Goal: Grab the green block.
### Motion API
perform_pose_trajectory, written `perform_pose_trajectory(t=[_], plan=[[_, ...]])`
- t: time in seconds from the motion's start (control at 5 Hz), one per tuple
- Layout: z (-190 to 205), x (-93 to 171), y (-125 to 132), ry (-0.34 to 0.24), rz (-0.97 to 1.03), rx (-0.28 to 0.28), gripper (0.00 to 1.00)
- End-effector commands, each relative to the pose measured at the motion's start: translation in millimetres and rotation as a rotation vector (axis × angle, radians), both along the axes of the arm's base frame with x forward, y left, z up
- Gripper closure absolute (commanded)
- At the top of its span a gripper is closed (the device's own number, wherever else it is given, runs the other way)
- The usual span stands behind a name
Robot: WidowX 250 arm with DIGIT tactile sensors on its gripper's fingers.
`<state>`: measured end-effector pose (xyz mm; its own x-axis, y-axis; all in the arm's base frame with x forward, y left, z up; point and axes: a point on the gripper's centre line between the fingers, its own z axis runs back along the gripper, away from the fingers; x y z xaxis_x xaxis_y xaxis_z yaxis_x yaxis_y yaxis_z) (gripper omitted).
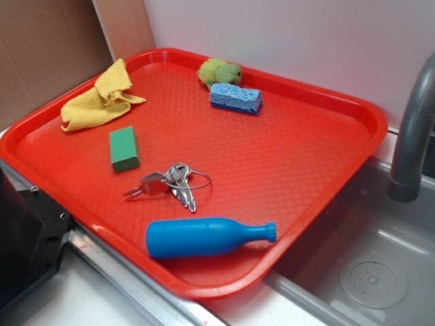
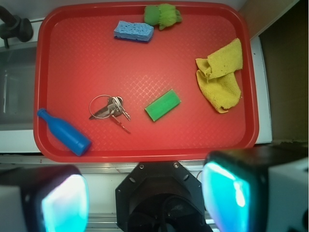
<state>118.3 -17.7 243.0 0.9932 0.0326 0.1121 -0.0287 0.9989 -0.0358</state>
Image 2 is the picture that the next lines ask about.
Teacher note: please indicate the green rectangular block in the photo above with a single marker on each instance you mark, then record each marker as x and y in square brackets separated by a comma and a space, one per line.
[162, 105]

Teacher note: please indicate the grey toy sink basin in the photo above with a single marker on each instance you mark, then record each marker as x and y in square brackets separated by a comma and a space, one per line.
[17, 75]

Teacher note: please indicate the blue sponge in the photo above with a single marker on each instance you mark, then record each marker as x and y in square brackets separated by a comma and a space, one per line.
[140, 32]

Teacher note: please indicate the cardboard box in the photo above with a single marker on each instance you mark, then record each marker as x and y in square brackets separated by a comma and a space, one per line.
[282, 27]

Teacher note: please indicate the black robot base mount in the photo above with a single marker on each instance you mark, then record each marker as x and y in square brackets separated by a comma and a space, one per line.
[160, 197]

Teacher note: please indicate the blue plastic toy bottle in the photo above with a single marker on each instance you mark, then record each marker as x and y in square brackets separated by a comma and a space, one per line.
[68, 135]

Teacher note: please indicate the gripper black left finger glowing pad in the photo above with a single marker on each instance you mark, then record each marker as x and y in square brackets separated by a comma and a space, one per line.
[43, 199]

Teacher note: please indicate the green plush toy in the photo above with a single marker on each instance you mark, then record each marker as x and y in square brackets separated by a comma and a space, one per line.
[163, 16]

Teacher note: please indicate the red plastic tray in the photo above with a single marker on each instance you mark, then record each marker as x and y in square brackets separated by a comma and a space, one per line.
[78, 58]

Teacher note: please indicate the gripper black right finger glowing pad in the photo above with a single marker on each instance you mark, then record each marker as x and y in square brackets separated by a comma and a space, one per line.
[260, 189]

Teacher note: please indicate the silver keys on ring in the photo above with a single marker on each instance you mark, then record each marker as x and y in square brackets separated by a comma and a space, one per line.
[113, 109]

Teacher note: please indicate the grey sink faucet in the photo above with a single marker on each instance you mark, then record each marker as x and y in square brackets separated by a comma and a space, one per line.
[14, 27]

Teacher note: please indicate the yellow microfiber cloth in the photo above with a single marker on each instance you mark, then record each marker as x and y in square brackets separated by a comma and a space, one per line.
[216, 76]

